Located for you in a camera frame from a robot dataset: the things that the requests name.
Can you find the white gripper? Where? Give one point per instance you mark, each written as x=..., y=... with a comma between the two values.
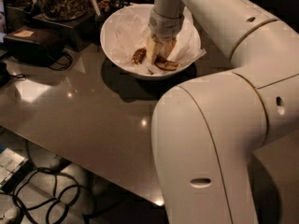
x=164, y=26

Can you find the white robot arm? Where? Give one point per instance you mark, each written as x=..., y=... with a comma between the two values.
x=204, y=130

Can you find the small brown banana piece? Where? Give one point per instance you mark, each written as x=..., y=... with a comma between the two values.
x=138, y=56

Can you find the white bowl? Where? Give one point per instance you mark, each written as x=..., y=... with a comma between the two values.
x=116, y=52

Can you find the white paper liner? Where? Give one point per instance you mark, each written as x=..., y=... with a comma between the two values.
x=124, y=34

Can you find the glass jar of nuts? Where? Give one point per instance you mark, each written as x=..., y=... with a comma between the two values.
x=63, y=10

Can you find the black box with label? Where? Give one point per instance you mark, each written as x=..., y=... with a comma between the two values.
x=36, y=46

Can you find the black device at edge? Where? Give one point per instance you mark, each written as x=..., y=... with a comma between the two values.
x=5, y=76

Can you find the white power strip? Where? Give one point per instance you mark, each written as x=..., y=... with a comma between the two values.
x=13, y=167

